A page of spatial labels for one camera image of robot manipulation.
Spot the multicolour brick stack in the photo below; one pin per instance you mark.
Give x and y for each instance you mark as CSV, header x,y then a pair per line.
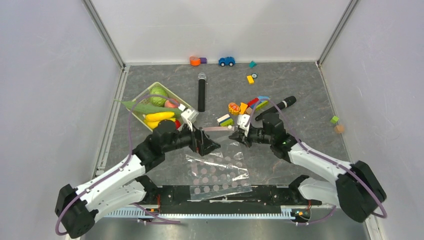
x,y
261,100

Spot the light green plastic basket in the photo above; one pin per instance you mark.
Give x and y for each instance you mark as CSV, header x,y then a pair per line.
x,y
143,98

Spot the teal block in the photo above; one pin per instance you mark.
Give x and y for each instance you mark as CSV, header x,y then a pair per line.
x,y
252,64

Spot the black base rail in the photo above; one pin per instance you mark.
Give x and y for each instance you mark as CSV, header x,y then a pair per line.
x,y
263,199

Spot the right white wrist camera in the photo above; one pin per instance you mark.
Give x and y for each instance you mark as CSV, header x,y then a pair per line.
x,y
243,122

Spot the clear polka dot zip bag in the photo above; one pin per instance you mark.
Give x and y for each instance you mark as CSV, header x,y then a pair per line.
x,y
220,174

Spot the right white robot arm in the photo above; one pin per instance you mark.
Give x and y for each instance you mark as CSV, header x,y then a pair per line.
x,y
353,187

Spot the blue toy car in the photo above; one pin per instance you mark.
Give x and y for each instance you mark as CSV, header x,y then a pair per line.
x,y
227,61

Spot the yellow banana bunch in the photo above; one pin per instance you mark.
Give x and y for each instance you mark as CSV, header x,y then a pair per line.
x,y
152,120

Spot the green cabbage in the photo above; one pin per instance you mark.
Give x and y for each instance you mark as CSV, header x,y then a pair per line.
x,y
158,96

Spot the orange brick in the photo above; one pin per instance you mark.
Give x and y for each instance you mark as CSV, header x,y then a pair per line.
x,y
243,107

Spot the slanted black microphone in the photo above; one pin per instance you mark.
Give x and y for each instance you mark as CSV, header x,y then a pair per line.
x,y
285,103

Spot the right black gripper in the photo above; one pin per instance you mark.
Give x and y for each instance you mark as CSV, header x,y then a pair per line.
x,y
239,135

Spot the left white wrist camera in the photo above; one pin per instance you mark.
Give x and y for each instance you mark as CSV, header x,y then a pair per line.
x,y
188,115

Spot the tan wooden cube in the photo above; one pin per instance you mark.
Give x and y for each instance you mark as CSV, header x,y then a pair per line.
x,y
339,129

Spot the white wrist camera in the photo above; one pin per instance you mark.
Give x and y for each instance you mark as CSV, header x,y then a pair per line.
x,y
243,122
188,115

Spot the red tomato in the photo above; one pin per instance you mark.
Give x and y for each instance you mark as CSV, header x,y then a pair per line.
x,y
177,124

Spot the white blue green brick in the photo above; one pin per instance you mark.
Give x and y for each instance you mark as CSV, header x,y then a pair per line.
x,y
225,121

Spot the green cube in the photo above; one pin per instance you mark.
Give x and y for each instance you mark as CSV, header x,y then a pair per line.
x,y
334,120

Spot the yellow brick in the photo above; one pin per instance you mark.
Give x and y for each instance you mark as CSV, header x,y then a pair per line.
x,y
250,79

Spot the orange cartoon figure block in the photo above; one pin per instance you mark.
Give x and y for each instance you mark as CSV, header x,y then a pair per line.
x,y
233,108

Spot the red peach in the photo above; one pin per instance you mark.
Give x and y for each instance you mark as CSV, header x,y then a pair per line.
x,y
171,103

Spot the upright black microphone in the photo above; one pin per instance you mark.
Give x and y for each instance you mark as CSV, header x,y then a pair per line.
x,y
202,81

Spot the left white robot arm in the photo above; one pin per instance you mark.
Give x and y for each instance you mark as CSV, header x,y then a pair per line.
x,y
79,208

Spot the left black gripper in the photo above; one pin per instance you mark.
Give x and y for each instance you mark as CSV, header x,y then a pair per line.
x,y
200,142

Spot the long green cucumber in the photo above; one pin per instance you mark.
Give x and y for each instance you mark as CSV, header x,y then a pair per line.
x,y
147,108

